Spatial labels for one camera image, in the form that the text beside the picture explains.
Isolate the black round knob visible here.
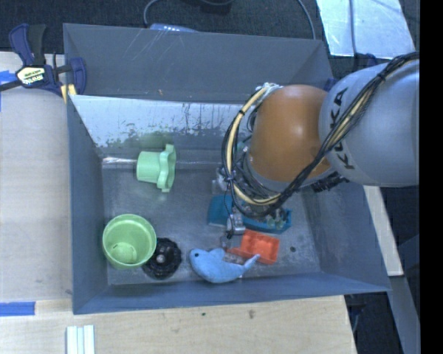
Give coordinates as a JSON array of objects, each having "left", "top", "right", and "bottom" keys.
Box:
[{"left": 141, "top": 237, "right": 183, "bottom": 281}]

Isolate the black cylinder on white bracket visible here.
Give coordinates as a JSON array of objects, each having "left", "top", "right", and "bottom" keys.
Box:
[{"left": 310, "top": 172, "right": 345, "bottom": 194}]

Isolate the pale green flanged cup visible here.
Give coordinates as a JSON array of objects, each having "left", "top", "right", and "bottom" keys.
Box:
[{"left": 135, "top": 143, "right": 178, "bottom": 194}]

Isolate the green round cup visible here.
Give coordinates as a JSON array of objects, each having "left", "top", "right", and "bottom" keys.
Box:
[{"left": 102, "top": 213, "right": 158, "bottom": 271}]

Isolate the pale wood board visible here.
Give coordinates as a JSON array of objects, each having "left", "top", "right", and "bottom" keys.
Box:
[{"left": 0, "top": 86, "right": 75, "bottom": 304}]

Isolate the blue toy whale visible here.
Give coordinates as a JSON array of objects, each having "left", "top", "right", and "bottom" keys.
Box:
[{"left": 188, "top": 247, "right": 261, "bottom": 285}]

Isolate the grey metal bin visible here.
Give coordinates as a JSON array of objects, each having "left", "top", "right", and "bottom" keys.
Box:
[{"left": 62, "top": 22, "right": 393, "bottom": 316}]

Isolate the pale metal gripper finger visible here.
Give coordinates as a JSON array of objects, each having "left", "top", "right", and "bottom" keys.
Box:
[
  {"left": 220, "top": 213, "right": 246, "bottom": 251},
  {"left": 211, "top": 167, "right": 230, "bottom": 195}
]

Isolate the light green ball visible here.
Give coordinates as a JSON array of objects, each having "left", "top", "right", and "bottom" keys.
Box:
[{"left": 111, "top": 241, "right": 138, "bottom": 265}]

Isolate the orange plastic box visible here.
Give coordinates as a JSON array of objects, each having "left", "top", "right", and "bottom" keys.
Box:
[{"left": 226, "top": 229, "right": 281, "bottom": 266}]

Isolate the teal blue box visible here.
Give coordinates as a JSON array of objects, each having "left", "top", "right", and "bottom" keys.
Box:
[{"left": 206, "top": 193, "right": 293, "bottom": 235}]

